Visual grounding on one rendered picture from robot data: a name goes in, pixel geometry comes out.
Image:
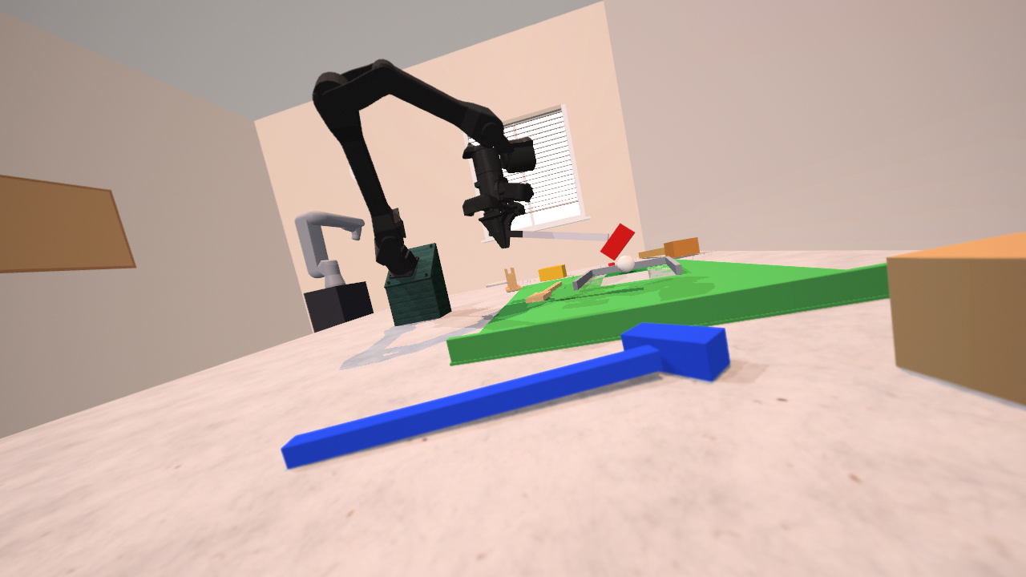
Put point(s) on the green flat mat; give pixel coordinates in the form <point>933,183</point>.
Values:
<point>698,277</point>

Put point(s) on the orange block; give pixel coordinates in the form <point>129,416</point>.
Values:
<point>552,273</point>

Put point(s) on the brown box with orange top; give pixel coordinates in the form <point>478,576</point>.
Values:
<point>959,314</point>

